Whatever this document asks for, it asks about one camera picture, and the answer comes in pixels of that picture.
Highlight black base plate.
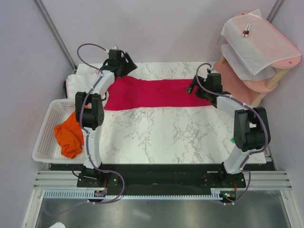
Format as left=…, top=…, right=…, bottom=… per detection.
left=77, top=164, right=246, bottom=190

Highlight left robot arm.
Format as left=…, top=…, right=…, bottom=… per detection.
left=75, top=49, right=137, bottom=187

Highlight orange t shirt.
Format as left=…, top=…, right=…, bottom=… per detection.
left=54, top=111, right=84, bottom=159

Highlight white foam sheet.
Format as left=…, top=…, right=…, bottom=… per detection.
left=221, top=9, right=302, bottom=75

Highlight paper sheets on shelf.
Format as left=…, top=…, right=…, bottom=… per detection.
left=221, top=44, right=276, bottom=81

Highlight magenta t shirt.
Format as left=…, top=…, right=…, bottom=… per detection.
left=104, top=76, right=211, bottom=111

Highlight red capped marker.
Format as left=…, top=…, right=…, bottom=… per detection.
left=242, top=23, right=250, bottom=37

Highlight black capped marker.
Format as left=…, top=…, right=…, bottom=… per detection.
left=245, top=23, right=251, bottom=38

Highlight white plastic basket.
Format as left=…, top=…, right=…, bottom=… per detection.
left=32, top=99, right=86, bottom=164

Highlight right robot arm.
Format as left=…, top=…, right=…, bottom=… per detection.
left=186, top=73, right=271, bottom=187

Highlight white cable duct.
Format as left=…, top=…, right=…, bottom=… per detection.
left=43, top=190, right=223, bottom=200

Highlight pink tiered shelf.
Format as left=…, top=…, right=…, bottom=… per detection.
left=213, top=12, right=302, bottom=106

